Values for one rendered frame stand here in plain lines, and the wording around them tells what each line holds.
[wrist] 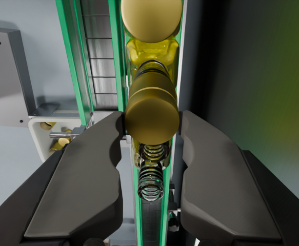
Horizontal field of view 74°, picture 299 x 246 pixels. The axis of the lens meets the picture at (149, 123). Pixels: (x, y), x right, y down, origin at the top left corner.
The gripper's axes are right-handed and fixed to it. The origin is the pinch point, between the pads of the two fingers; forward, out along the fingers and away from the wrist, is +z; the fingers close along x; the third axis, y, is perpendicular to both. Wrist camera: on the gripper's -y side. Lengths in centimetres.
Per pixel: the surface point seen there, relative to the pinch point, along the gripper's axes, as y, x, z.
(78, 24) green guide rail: -2.8, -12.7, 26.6
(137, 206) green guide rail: 39.0, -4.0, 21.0
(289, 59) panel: -1.6, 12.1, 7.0
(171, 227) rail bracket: 40.8, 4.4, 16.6
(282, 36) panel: -3.1, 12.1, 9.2
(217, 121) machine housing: 17.8, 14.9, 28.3
